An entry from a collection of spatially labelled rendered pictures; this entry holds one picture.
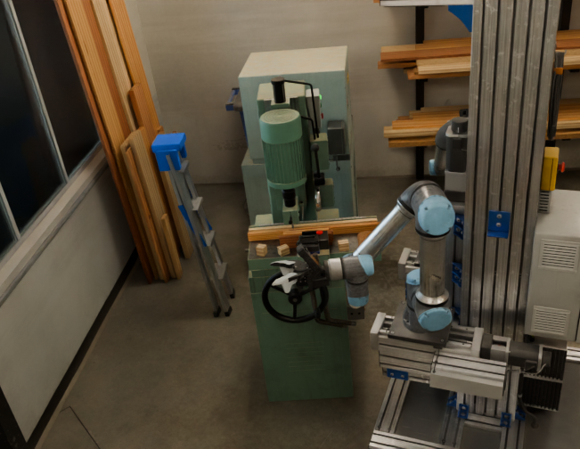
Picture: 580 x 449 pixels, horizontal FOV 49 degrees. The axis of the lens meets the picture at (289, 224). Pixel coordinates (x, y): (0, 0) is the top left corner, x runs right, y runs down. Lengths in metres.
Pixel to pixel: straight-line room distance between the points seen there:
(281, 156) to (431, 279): 0.86
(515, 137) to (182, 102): 3.52
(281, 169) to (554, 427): 1.62
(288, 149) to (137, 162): 1.57
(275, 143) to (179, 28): 2.60
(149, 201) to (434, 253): 2.40
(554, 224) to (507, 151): 0.34
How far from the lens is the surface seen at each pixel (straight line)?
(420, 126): 4.77
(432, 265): 2.25
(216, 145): 5.44
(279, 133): 2.68
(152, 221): 4.29
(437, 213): 2.11
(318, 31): 5.00
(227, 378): 3.66
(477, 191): 2.40
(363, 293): 2.27
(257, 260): 2.90
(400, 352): 2.67
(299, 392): 3.43
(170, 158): 3.56
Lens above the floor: 2.51
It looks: 31 degrees down
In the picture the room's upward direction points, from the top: 7 degrees counter-clockwise
